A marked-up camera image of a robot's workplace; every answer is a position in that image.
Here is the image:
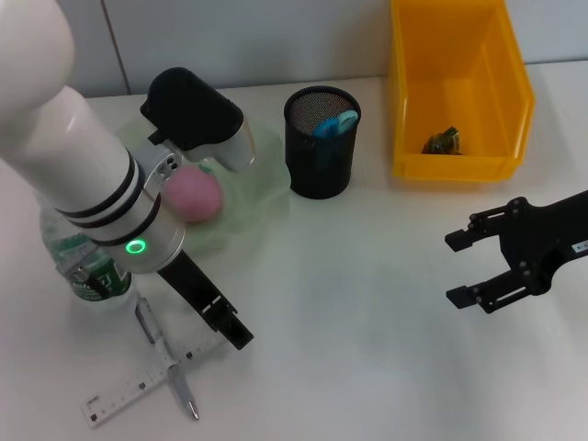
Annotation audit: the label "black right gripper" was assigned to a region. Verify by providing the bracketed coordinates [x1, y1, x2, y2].
[444, 189, 588, 315]

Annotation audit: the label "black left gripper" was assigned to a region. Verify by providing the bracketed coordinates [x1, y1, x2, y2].
[157, 250, 255, 352]

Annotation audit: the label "green plastic wrapper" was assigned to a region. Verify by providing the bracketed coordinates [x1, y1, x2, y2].
[422, 126, 465, 156]

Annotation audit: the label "white plastic ruler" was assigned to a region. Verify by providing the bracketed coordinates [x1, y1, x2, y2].
[81, 333, 227, 429]

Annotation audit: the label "clear water bottle green label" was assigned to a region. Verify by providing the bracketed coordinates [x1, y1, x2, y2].
[40, 201, 139, 314]

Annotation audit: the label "pink peach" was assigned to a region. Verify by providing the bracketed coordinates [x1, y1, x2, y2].
[164, 165, 225, 225]

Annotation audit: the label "blue scissors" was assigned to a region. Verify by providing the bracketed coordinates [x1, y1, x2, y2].
[313, 108, 360, 167]

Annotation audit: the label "grey ballpoint pen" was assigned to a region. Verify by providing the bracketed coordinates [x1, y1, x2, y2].
[134, 297, 201, 422]

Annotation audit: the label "green glass fruit plate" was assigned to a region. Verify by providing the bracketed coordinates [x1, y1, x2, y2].
[114, 117, 294, 252]

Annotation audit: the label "black mesh pen holder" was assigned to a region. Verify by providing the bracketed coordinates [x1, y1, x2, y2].
[283, 85, 364, 201]

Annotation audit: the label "yellow plastic bin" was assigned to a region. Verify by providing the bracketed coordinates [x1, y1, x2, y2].
[388, 0, 537, 184]

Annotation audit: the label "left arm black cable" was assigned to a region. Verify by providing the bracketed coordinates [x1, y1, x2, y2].
[68, 262, 111, 296]

